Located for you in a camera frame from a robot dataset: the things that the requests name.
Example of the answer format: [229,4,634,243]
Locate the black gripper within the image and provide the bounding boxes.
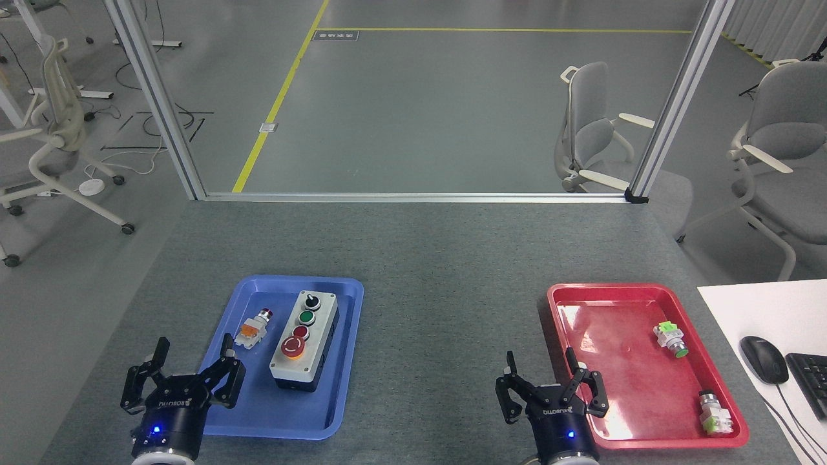
[121,333,247,460]
[496,347,610,462]

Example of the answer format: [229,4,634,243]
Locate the grey control box with buttons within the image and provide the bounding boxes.
[269,291,340,393]

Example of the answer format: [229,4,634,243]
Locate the red push button orange block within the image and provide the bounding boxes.
[234,309,273,350]

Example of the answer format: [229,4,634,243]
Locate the green push button white block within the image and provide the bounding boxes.
[653,320,689,359]

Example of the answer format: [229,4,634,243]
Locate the silver push button green block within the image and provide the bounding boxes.
[698,390,735,436]

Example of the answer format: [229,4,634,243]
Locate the red plastic tray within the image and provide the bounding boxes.
[547,282,750,450]

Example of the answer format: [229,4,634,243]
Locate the blue plastic tray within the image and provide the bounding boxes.
[180,275,364,441]

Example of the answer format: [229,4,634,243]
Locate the black computer mouse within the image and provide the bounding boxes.
[740,336,790,386]

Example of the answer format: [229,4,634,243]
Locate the white desk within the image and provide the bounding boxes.
[696,279,827,465]

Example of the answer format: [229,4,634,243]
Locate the black keyboard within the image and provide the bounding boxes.
[785,353,827,420]

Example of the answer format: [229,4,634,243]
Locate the grey office chair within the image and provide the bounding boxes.
[675,59,827,282]
[554,62,693,243]

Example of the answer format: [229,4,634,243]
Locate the white mesh office chair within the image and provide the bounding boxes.
[0,36,136,269]

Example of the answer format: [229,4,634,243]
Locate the white curtain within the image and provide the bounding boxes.
[720,0,827,63]

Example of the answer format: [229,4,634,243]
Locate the black mouse cable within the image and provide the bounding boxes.
[772,381,827,456]

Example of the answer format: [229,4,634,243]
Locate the silver aluminium rail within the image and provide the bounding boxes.
[204,192,631,204]

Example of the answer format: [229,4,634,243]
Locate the black floor cable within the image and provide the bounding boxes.
[100,61,215,152]

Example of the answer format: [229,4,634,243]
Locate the silver aluminium post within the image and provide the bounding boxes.
[103,0,207,201]
[625,0,736,205]

